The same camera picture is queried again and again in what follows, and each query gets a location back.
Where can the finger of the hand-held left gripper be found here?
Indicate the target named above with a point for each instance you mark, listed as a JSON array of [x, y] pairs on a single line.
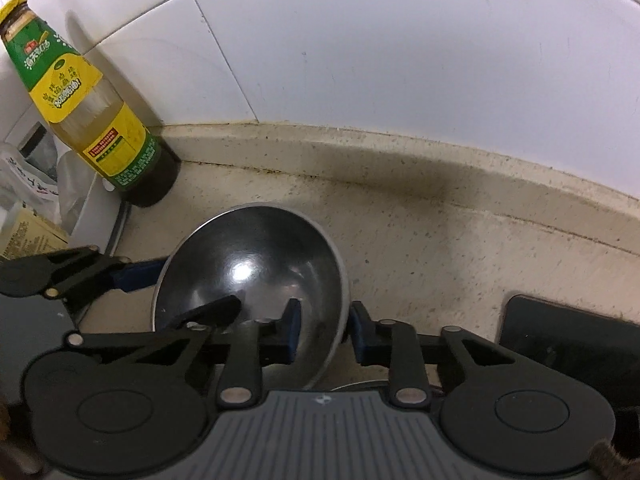
[[135, 276]]

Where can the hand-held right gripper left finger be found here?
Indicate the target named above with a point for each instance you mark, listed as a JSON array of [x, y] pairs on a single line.
[[292, 332]]

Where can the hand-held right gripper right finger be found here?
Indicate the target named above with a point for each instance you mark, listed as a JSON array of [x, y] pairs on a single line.
[[362, 340]]

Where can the wide steel bowl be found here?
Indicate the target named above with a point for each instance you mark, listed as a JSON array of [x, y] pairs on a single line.
[[250, 260]]

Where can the person's right forearm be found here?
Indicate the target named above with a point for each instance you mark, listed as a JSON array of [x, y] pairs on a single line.
[[612, 462]]

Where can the white two-tier turntable rack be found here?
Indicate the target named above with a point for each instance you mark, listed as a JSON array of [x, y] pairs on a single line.
[[90, 200]]

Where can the green-yellow label sauce bottle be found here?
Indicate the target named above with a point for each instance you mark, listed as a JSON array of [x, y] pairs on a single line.
[[85, 110]]

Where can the black gas stove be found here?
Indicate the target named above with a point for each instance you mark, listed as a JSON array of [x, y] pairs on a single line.
[[560, 330]]

